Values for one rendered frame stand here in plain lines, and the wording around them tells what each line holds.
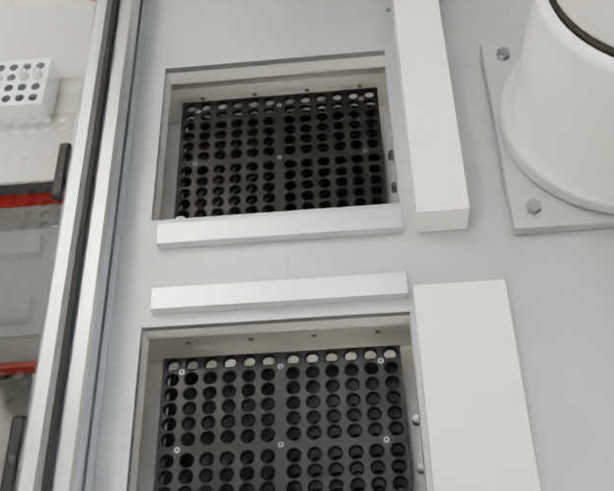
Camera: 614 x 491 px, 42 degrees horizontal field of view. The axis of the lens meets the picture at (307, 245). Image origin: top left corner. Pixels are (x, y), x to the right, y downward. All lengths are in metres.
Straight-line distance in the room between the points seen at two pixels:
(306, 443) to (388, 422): 0.07
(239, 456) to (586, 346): 0.31
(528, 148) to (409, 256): 0.15
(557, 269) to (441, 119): 0.18
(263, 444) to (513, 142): 0.36
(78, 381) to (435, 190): 0.35
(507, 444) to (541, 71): 0.31
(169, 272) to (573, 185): 0.38
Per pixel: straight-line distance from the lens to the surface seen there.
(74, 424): 0.68
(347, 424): 0.73
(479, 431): 0.67
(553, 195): 0.78
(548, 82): 0.71
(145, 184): 0.83
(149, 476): 0.81
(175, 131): 1.01
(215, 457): 0.73
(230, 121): 0.91
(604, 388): 0.71
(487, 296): 0.71
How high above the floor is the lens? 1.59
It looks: 59 degrees down
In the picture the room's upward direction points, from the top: 11 degrees counter-clockwise
